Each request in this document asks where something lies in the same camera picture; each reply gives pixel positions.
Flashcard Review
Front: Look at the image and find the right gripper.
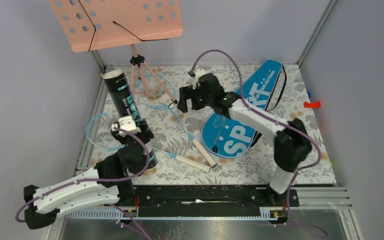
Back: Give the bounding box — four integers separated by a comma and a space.
177, 84, 214, 114

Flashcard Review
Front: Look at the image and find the blue racket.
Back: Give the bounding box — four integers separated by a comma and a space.
85, 112, 211, 173
133, 74, 217, 168

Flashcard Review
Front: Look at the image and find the black shuttlecock tube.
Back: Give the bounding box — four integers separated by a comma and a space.
102, 69, 158, 174

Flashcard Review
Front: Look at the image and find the shuttlecock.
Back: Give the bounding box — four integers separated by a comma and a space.
159, 93, 175, 109

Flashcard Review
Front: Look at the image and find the blue racket cover bag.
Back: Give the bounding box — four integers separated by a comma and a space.
201, 59, 286, 159

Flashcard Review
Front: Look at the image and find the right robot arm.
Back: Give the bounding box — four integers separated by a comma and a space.
177, 50, 321, 206

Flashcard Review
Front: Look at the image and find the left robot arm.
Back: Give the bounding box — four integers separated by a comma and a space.
15, 113, 154, 230

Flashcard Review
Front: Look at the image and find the pink music stand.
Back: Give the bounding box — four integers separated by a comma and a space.
48, 0, 184, 97

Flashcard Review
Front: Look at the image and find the black front rail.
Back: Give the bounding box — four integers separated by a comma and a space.
116, 185, 300, 218

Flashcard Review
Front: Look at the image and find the red clip on wall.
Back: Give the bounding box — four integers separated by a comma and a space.
303, 101, 322, 109

